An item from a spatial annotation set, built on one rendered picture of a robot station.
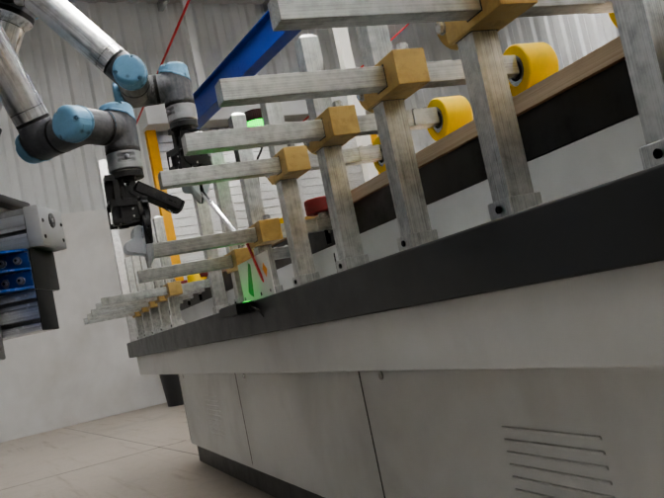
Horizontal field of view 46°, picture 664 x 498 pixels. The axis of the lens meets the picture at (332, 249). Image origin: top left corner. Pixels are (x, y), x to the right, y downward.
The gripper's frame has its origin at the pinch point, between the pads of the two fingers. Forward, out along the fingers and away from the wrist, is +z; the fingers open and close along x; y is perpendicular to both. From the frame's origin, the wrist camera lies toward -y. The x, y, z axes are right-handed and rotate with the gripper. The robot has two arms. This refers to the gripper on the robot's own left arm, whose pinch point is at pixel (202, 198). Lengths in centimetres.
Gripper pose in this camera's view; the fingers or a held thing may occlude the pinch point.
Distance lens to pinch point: 200.4
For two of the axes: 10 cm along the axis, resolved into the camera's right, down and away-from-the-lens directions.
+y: -6.5, 1.8, 7.4
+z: 1.9, 9.8, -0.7
